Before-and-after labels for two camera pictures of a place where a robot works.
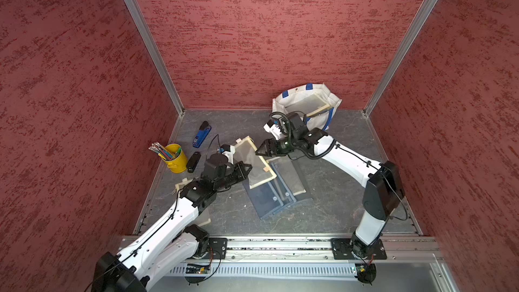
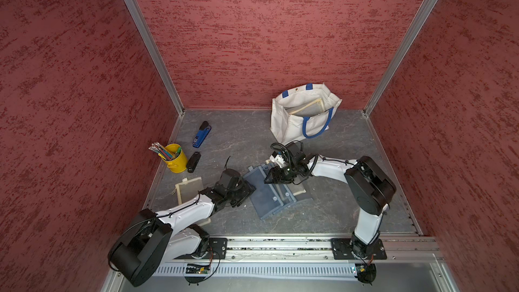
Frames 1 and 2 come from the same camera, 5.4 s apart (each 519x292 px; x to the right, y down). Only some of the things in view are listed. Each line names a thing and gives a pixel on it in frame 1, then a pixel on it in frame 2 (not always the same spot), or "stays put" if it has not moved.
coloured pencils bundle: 161,151 stays put
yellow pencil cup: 178,165 stays put
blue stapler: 203,132 stays put
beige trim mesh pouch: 244,151 -> 313,108
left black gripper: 241,174 -> 246,190
